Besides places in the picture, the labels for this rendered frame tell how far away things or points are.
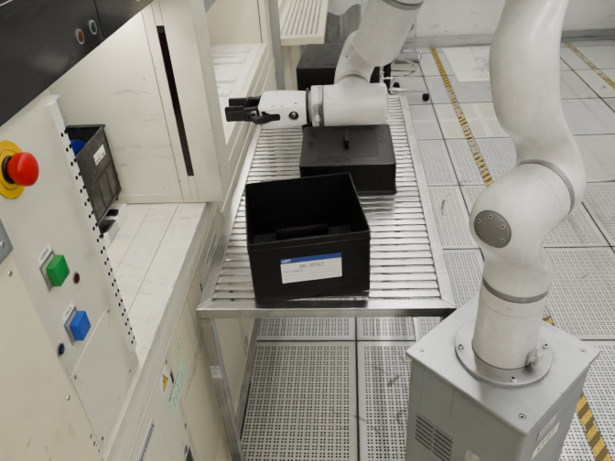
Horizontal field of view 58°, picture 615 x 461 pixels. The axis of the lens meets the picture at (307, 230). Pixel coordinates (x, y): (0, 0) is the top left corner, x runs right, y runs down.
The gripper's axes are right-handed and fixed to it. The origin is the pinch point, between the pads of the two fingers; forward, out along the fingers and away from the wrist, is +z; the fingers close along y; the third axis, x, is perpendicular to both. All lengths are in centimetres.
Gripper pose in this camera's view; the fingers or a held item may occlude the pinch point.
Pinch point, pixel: (236, 109)
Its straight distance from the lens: 121.7
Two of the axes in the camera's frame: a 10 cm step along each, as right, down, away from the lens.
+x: -0.6, -8.2, -5.7
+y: 0.5, -5.7, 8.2
